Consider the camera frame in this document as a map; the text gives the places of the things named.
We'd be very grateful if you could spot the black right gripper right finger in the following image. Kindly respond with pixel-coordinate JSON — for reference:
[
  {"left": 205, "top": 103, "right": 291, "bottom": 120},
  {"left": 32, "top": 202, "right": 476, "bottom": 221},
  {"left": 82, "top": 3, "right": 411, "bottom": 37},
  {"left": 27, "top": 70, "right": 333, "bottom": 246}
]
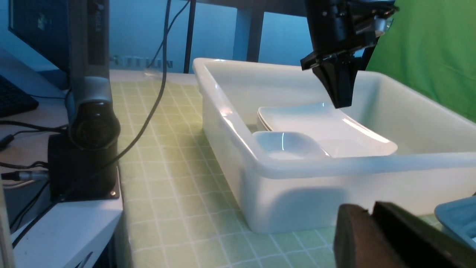
[{"left": 372, "top": 201, "right": 476, "bottom": 268}]

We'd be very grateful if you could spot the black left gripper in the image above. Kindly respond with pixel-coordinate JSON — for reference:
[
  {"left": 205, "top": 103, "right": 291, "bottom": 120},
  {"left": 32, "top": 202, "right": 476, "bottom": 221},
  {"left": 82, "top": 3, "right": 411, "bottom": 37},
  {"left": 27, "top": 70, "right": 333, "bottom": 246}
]
[{"left": 300, "top": 0, "right": 399, "bottom": 109}]

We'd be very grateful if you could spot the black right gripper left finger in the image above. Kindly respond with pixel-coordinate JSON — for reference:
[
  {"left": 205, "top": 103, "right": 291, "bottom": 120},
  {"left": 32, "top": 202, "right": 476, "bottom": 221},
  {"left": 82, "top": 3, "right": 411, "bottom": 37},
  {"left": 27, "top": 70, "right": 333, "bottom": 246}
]
[{"left": 333, "top": 204, "right": 407, "bottom": 268}]

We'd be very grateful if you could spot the large white rice plate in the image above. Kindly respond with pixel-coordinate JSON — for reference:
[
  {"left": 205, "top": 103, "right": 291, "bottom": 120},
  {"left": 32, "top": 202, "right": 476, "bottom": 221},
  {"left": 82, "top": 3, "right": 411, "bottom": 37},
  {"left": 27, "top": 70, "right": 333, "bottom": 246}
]
[{"left": 257, "top": 102, "right": 398, "bottom": 158}]

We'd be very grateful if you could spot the grey robot arm base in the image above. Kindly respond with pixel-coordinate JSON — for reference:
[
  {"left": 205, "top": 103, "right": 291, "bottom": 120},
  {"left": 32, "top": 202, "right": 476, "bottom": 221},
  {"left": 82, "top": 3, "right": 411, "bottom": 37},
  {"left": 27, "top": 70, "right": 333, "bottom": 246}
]
[{"left": 48, "top": 0, "right": 120, "bottom": 202}]

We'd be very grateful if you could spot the teal plastic bin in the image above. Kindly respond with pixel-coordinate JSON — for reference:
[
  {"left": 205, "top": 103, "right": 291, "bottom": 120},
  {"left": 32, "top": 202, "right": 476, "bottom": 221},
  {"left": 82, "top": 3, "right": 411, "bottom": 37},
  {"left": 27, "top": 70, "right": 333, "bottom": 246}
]
[{"left": 434, "top": 195, "right": 476, "bottom": 249}]

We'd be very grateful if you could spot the stack of white square plates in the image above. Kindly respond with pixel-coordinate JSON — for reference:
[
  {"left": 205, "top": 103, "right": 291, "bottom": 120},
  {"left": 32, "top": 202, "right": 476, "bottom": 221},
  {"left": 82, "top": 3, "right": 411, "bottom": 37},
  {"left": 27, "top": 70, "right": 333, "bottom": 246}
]
[{"left": 257, "top": 111, "right": 272, "bottom": 132}]

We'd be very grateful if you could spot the large white plastic tub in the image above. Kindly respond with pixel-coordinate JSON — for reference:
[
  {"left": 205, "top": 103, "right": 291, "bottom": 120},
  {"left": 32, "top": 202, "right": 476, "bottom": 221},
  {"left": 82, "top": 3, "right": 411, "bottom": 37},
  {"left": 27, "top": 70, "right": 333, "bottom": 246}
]
[{"left": 193, "top": 58, "right": 475, "bottom": 233}]

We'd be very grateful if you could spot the stack of white small bowls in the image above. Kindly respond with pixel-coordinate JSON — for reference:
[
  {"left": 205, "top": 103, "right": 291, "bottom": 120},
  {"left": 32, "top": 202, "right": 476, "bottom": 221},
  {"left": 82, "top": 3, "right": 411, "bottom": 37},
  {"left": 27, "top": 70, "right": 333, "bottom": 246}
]
[{"left": 252, "top": 132, "right": 331, "bottom": 160}]

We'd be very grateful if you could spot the green backdrop cloth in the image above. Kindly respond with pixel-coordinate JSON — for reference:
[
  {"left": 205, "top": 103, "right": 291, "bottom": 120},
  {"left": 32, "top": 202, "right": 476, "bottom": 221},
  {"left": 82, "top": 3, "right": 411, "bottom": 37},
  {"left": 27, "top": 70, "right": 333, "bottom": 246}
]
[{"left": 366, "top": 0, "right": 476, "bottom": 121}]

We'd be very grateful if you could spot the computer monitor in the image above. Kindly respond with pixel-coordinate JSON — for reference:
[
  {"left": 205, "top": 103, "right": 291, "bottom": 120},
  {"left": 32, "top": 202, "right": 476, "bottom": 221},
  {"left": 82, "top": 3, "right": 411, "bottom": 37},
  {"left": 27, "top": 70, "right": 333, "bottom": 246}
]
[{"left": 8, "top": 0, "right": 70, "bottom": 73}]

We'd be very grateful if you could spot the black keyboard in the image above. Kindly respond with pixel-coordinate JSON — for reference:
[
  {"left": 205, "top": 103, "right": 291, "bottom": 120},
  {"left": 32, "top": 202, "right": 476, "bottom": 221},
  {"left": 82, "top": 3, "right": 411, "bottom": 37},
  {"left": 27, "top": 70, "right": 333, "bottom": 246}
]
[{"left": 0, "top": 75, "right": 39, "bottom": 118}]

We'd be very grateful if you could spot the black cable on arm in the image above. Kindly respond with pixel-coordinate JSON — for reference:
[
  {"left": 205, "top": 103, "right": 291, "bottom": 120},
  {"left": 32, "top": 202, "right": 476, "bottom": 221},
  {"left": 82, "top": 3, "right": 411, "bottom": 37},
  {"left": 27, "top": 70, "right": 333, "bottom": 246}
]
[{"left": 11, "top": 0, "right": 192, "bottom": 246}]

